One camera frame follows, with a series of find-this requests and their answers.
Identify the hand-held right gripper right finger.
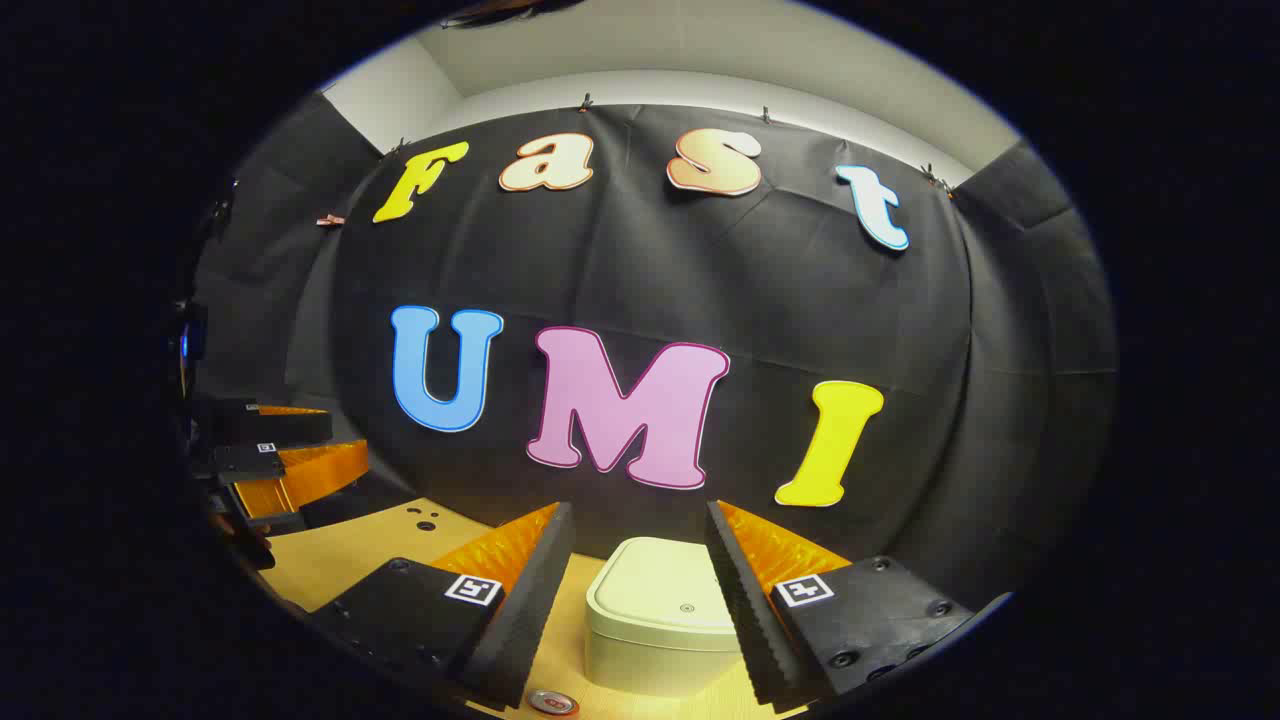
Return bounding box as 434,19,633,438
705,500,976,716

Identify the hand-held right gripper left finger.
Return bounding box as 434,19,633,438
305,500,578,713

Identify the green desktop garbage bin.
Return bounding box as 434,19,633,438
585,537,747,699

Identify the black backdrop cloth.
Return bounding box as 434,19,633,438
188,90,1118,613

